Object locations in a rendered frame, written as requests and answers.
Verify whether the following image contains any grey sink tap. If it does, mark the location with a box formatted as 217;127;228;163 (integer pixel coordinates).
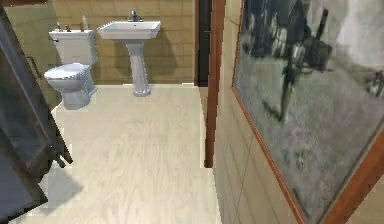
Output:
127;9;144;23

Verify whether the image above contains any white toilet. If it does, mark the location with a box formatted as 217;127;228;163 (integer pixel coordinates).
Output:
43;29;100;111

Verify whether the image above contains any white pedestal sink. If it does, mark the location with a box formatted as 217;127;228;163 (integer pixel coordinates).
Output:
96;20;162;98

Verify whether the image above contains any brown framed wall picture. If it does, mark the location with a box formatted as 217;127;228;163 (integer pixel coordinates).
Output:
231;0;384;224

